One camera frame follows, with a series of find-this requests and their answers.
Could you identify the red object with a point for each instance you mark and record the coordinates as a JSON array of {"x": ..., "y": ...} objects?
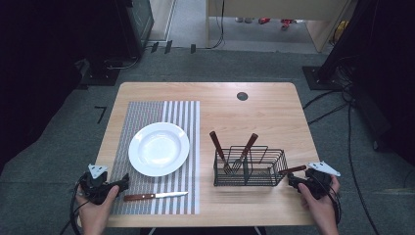
[
  {"x": 264, "y": 20},
  {"x": 287, "y": 23}
]

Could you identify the black glass-fronted cabinet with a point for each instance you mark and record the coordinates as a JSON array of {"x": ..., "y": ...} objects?
[{"x": 142, "y": 23}]

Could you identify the person's right hand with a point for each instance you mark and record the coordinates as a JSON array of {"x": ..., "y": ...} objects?
[{"x": 321, "y": 209}]

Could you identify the grey striped woven placemat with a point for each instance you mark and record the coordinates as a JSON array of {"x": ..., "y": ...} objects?
[{"x": 182, "y": 111}]

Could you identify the person's left hand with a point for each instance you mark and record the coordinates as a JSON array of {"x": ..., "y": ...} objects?
[{"x": 96, "y": 213}]

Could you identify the black stand base plate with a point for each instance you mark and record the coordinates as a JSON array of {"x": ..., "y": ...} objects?
[
  {"x": 99, "y": 76},
  {"x": 314, "y": 78}
]

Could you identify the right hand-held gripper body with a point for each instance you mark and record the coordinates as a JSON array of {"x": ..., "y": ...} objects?
[{"x": 319, "y": 184}]

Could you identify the light wooden desk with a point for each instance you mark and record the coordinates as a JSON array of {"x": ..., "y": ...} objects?
[{"x": 277, "y": 8}]

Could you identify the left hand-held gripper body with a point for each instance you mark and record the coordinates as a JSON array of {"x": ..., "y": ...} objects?
[{"x": 95, "y": 186}]

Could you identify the yellow object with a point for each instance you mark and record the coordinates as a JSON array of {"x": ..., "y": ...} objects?
[{"x": 341, "y": 30}]

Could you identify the white round plate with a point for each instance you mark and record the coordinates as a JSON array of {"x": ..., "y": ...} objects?
[{"x": 159, "y": 149}]

